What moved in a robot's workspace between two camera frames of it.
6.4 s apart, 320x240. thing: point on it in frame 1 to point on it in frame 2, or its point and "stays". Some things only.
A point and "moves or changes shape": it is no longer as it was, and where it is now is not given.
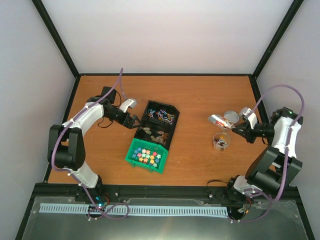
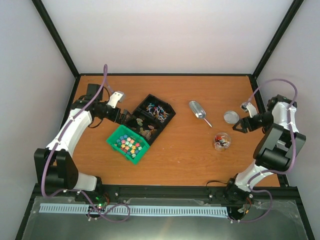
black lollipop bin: x=161 y=114 moves or changes shape
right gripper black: x=245 y=128 to x=243 y=124
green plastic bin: x=145 y=155 to x=129 y=144
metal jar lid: x=232 y=116 stays
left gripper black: x=131 y=120 to x=115 y=119
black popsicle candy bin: x=161 y=133 moves or changes shape
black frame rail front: x=133 y=191 stays
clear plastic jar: x=221 y=141 stays
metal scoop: x=221 y=121 to x=198 y=110
